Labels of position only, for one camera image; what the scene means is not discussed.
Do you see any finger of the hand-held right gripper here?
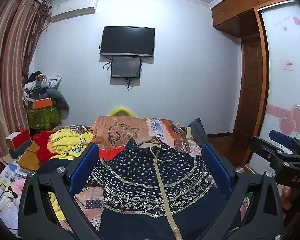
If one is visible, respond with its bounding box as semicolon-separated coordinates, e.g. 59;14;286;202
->
249;136;300;164
269;129;300;153

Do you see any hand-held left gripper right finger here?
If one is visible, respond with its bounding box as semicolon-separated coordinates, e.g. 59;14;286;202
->
201;142;285;240

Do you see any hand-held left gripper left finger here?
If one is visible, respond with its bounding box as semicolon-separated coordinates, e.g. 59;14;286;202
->
17;143;108;240

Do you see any navy patterned hoodie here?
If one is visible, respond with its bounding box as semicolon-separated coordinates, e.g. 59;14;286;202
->
86;138;243;240

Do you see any pile of mixed clothes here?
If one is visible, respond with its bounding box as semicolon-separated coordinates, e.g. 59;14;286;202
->
22;71;63;105

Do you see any person's right hand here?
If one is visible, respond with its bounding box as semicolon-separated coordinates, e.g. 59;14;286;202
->
280;186;295;211

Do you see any yellow cartoon print garment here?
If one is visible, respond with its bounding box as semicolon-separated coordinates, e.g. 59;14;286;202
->
46;127;94;222

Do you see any dark cloth bag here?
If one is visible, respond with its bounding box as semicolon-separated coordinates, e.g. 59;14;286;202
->
187;118;209;148

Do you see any white heart print sliding door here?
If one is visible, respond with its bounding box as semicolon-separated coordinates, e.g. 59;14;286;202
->
247;0;300;174

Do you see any red fluffy cloth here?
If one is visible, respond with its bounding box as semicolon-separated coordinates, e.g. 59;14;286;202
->
32;131;56;163

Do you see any brown printed quilt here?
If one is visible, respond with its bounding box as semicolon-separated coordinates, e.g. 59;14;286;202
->
92;115;192;153

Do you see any brown cardboard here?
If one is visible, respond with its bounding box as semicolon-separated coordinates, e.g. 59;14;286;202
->
17;142;43;171

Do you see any pink plush toy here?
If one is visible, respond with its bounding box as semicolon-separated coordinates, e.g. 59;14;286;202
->
12;178;28;193

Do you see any dark grey box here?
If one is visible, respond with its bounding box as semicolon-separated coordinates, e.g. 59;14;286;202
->
9;140;33;159

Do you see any green patterned cloth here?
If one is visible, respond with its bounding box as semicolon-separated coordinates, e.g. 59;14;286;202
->
27;104;63;130

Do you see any beige garment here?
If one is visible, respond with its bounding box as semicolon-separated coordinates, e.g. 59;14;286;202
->
133;136;163;147

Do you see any red box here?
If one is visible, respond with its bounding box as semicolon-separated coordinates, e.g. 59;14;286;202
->
5;129;31;149

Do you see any pile of picture books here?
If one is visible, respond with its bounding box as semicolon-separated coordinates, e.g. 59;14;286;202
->
0;162;28;188

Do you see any grey pillow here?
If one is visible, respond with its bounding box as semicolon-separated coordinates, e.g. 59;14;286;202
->
45;88;70;112

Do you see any orange box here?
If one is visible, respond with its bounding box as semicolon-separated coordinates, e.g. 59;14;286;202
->
32;97;52;110

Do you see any striped brown curtain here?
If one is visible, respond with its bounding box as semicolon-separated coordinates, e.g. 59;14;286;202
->
0;0;51;173

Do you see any wooden overhead cabinet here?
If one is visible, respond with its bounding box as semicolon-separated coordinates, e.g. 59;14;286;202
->
211;0;300;38

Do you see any white air conditioner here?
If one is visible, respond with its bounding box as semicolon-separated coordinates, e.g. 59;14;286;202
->
49;0;99;23

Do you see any thin black floor cable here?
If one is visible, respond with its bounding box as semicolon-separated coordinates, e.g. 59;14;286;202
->
0;187;20;201

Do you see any black monitor cable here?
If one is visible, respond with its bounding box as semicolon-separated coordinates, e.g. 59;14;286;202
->
125;77;136;91

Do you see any black television cable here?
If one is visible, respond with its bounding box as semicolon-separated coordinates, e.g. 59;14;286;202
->
98;43;113;71

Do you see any small black wall monitor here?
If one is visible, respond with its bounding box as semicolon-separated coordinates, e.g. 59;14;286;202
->
110;56;142;79

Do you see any large black wall television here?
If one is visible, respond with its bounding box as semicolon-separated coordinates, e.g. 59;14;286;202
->
100;26;156;57

